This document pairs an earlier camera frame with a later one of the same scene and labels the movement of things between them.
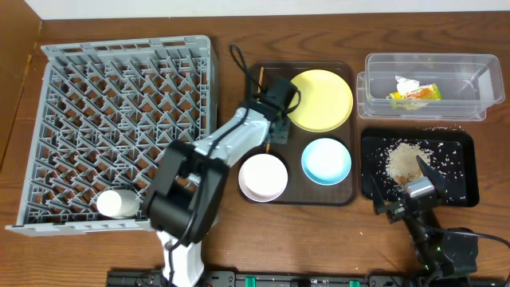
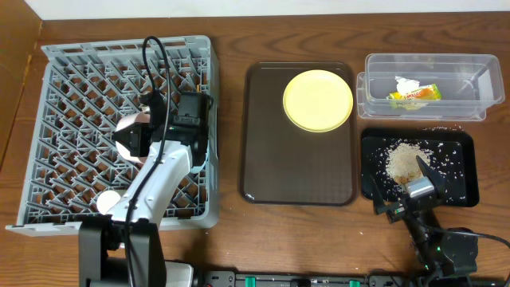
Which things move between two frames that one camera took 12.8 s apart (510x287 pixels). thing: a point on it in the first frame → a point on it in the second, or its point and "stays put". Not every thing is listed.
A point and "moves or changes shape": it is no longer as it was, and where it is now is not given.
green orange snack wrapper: x=414 y=98 stays put
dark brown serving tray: x=299 y=190 stays put
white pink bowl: x=263 y=178 → x=131 y=119
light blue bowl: x=326 y=161 moves or changes shape
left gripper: x=280 y=130 → x=130 y=139
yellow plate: x=326 y=101 stays put
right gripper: x=404 y=206 stays put
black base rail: x=319 y=278 stays put
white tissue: x=406 y=85 stays put
